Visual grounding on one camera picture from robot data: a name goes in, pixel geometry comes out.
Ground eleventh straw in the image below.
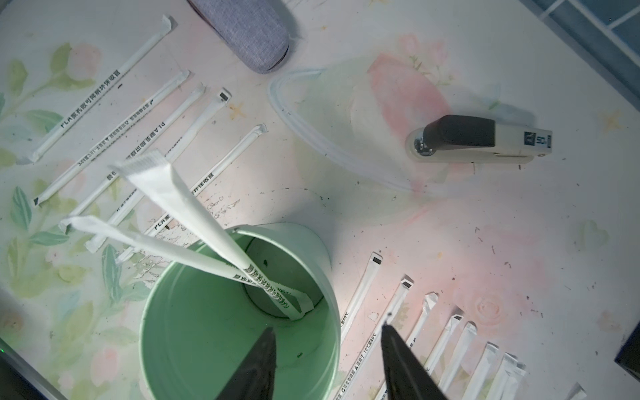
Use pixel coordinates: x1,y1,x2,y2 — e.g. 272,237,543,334
108,88,232,226

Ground fifteenth straw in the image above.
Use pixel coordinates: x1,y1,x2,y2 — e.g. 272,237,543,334
26,15,173,163

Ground purple fabric glasses case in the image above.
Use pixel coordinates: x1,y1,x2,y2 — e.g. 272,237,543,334
189,0,290,74

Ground thirteenth straw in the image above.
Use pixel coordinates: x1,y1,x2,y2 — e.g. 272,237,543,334
69,83,206,216

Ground clear plastic lid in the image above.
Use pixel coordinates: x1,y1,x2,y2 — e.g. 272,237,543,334
268,57,457,198

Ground sixteenth straw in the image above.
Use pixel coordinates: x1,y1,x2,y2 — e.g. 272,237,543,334
144,124,268,237

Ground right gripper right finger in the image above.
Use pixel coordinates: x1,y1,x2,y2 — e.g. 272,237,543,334
381,324,447,400

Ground wrapped straws in cup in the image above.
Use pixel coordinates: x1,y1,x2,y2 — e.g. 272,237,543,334
64,151,314,321

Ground green cylindrical cup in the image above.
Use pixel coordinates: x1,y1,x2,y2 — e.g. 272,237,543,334
139,223,340,399

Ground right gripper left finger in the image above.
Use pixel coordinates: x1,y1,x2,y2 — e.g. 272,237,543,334
217,328,277,400

